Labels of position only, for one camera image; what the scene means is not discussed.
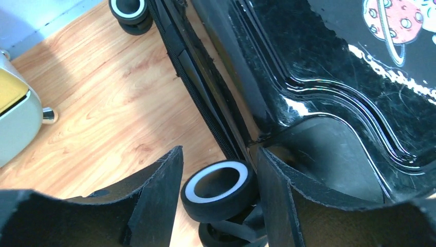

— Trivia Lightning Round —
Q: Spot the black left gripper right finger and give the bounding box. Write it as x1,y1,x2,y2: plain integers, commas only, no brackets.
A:
257,148,435,246

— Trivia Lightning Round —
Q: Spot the astronaut print suitcase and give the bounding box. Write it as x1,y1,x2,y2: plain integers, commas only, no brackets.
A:
108,1,435,246

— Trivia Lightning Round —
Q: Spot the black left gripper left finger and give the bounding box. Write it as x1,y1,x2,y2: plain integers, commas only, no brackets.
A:
1,146,184,246

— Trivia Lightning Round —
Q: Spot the cream mini drawer cabinet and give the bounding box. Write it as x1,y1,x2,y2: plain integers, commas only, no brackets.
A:
1,49,58,167

